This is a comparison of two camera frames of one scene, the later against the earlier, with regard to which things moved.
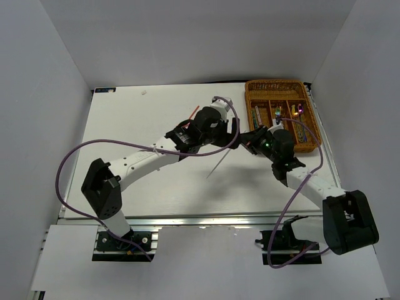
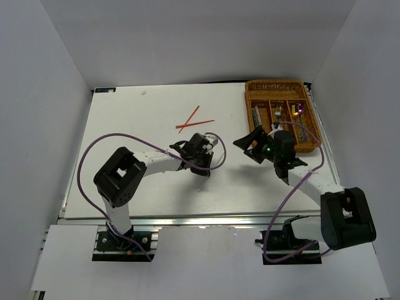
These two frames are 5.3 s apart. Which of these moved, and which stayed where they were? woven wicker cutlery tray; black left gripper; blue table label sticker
Moved: black left gripper
Stayed: woven wicker cutlery tray; blue table label sticker
